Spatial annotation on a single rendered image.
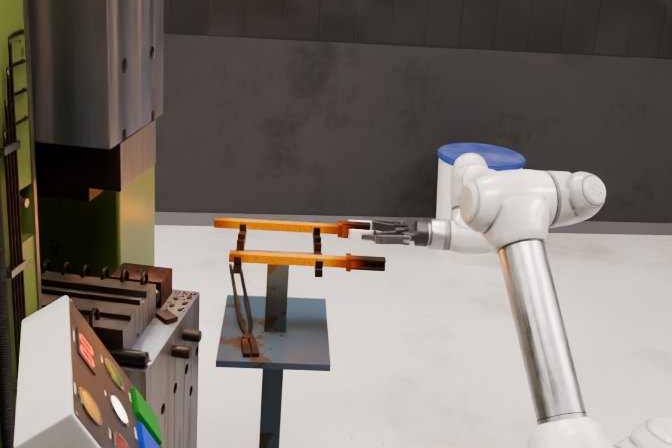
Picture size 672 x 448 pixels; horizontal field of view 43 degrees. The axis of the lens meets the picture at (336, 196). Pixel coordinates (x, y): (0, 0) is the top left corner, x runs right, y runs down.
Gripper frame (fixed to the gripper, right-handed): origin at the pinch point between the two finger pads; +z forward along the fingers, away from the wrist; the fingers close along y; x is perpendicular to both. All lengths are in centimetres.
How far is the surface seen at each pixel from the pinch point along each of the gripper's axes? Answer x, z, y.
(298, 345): -26.2, 15.4, -22.0
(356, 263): -0.1, 1.7, -24.5
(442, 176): -46, -60, 211
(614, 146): -36, -171, 262
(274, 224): 0.8, 24.0, -1.3
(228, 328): -26.2, 35.2, -14.2
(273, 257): 0.8, 23.3, -25.3
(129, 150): 41, 50, -72
